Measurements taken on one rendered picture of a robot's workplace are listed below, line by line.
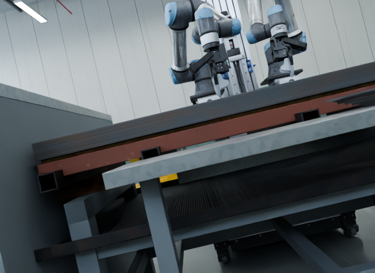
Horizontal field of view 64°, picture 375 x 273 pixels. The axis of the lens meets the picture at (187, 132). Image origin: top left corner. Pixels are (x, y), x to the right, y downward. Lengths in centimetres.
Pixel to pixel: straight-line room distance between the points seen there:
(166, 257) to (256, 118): 45
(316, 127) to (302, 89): 35
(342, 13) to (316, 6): 98
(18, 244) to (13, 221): 6
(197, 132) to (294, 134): 36
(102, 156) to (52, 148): 15
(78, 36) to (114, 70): 193
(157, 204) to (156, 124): 28
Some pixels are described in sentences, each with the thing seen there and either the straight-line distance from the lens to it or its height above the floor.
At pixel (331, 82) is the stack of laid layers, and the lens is 97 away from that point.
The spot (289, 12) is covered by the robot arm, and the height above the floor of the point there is 137.
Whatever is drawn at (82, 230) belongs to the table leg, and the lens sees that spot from 97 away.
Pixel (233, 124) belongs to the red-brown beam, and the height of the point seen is 79.
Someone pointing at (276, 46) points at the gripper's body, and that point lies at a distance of 157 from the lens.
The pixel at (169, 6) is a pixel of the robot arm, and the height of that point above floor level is 148.
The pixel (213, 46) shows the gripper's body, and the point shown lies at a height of 111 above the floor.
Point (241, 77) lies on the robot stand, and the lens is 214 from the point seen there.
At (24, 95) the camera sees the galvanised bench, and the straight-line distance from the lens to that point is 110.
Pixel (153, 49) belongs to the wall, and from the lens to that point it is 1184.
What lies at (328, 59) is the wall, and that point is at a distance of 1249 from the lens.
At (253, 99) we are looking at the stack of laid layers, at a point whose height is 84.
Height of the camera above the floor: 77
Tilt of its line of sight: 1 degrees up
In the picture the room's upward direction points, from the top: 13 degrees counter-clockwise
